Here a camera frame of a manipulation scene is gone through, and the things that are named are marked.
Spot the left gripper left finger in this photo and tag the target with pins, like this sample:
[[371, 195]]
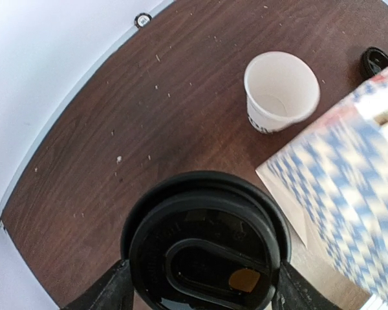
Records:
[[113, 290]]

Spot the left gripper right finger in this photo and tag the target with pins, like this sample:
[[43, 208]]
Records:
[[295, 292]]

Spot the black cup lid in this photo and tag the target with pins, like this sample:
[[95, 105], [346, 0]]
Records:
[[206, 240]]

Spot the blue checkered paper bag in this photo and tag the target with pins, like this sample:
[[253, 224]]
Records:
[[331, 182]]

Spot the white paper cups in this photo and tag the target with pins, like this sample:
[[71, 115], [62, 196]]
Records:
[[281, 90]]

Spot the stack of black lids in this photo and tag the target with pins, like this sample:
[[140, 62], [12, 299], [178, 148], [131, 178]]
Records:
[[372, 61]]

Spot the wall cable grommet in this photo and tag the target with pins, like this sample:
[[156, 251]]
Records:
[[142, 19]]

